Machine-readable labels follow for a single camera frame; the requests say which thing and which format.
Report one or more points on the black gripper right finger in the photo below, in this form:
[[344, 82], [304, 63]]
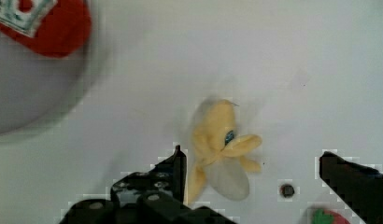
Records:
[[360, 187]]

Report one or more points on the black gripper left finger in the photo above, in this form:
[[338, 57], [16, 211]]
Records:
[[153, 197]]

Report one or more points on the plush peeled banana toy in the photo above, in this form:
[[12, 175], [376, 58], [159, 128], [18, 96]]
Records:
[[220, 155]]

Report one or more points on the plush strawberry toy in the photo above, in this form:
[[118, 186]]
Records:
[[324, 216]]

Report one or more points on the table screw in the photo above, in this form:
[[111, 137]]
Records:
[[287, 191]]

